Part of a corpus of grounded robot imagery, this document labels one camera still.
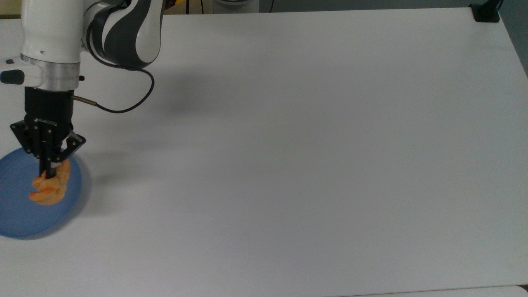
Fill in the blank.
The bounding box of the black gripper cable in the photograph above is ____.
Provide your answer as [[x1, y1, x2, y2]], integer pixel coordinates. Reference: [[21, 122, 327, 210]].
[[72, 25, 156, 114]]

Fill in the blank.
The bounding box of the orange bread loaf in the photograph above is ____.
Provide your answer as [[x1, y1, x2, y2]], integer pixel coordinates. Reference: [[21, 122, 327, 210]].
[[28, 159, 72, 206]]

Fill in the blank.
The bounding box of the black camera stand base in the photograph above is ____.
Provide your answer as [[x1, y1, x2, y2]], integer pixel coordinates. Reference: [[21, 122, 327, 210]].
[[470, 0, 503, 23]]

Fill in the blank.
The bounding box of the blue round plate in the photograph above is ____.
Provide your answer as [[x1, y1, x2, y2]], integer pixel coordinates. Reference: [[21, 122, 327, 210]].
[[0, 148, 83, 240]]

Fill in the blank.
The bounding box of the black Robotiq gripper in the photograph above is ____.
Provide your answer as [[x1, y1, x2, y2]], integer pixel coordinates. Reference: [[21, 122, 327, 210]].
[[9, 87, 87, 179]]

